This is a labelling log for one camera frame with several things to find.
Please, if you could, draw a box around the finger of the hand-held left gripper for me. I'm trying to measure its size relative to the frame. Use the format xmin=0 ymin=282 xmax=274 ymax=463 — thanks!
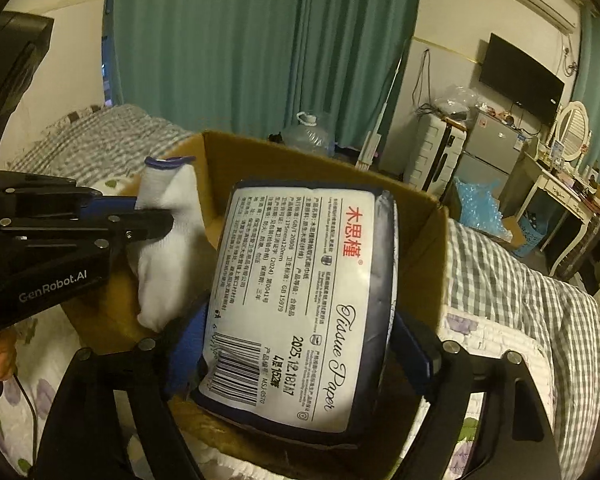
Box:
xmin=0 ymin=211 xmax=176 ymax=262
xmin=0 ymin=171 xmax=142 ymax=217

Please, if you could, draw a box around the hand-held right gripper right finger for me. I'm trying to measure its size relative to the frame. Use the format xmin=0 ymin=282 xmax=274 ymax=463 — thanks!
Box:
xmin=394 ymin=309 xmax=564 ymax=480

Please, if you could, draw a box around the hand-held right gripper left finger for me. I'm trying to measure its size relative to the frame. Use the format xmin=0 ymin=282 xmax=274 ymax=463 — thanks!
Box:
xmin=32 ymin=304 xmax=216 ymax=480

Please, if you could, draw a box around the white sock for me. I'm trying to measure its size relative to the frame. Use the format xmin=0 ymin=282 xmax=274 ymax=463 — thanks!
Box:
xmin=127 ymin=156 xmax=216 ymax=332

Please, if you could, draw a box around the tissue paper pack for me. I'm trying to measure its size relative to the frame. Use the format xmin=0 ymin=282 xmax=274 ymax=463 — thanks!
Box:
xmin=189 ymin=177 xmax=398 ymax=448

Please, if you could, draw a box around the white floral quilt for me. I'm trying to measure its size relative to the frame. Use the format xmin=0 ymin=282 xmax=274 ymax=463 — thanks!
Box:
xmin=0 ymin=170 xmax=546 ymax=480

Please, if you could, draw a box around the grey checked bedsheet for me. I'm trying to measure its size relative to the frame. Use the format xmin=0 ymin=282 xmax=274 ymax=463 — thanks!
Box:
xmin=7 ymin=105 xmax=600 ymax=480

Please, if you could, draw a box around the small flat cardboard box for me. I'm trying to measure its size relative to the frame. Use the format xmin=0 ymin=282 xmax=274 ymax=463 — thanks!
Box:
xmin=500 ymin=215 xmax=528 ymax=253

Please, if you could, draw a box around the blue plastic bag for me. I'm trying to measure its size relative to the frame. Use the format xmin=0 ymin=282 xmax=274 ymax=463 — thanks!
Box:
xmin=455 ymin=177 xmax=516 ymax=243

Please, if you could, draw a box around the blue plastic basket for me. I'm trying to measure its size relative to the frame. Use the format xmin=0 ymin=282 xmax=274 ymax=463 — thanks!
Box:
xmin=520 ymin=210 xmax=546 ymax=256

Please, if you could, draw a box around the clear water jug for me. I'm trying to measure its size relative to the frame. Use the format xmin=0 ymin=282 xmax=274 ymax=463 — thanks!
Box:
xmin=281 ymin=111 xmax=337 ymax=153

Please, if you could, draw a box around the wide green curtain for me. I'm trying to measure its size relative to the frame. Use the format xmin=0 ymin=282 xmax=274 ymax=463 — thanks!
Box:
xmin=105 ymin=0 xmax=425 ymax=171

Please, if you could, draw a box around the grey small fridge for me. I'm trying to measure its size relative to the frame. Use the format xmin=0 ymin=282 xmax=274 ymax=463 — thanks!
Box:
xmin=452 ymin=110 xmax=528 ymax=196

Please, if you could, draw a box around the white vanity desk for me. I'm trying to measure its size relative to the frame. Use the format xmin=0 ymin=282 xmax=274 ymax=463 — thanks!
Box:
xmin=500 ymin=137 xmax=600 ymax=276

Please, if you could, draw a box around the clear plastic bag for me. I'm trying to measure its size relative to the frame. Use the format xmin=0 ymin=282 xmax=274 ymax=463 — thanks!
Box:
xmin=432 ymin=85 xmax=481 ymax=121

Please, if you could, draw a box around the oval vanity mirror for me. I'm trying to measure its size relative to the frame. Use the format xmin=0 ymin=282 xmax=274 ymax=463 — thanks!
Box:
xmin=550 ymin=101 xmax=592 ymax=166

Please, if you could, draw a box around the narrow green curtain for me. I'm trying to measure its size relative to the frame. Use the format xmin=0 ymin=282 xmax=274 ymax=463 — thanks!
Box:
xmin=572 ymin=5 xmax=600 ymax=126

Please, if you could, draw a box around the black wall cable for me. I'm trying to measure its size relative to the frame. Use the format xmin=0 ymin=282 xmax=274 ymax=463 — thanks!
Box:
xmin=414 ymin=49 xmax=432 ymax=111

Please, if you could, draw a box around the black wall television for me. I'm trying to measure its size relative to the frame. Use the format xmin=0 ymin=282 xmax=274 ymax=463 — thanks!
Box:
xmin=479 ymin=32 xmax=566 ymax=125

